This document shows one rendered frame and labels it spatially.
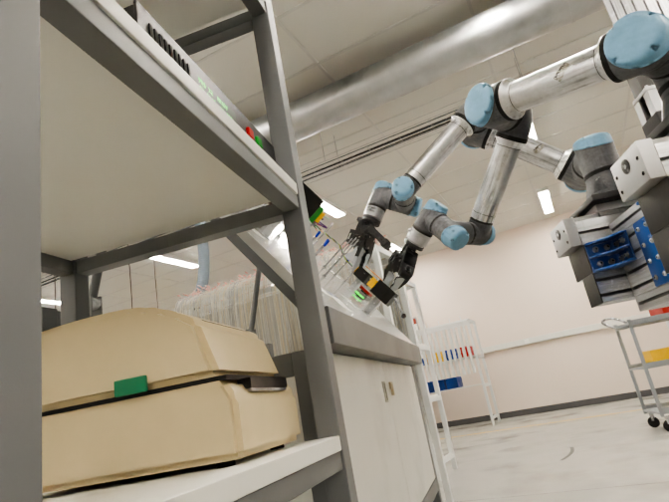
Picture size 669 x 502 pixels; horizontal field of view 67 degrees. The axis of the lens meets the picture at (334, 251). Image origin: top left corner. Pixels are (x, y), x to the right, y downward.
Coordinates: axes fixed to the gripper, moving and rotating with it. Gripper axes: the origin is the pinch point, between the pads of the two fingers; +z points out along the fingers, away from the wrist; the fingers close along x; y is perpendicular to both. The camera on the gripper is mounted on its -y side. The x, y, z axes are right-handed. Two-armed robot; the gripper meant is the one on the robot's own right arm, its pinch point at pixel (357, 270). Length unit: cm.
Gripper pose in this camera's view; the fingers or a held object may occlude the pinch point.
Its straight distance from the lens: 182.7
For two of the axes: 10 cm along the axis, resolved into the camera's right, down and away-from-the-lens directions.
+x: -4.4, -3.8, -8.1
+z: -3.6, 9.1, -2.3
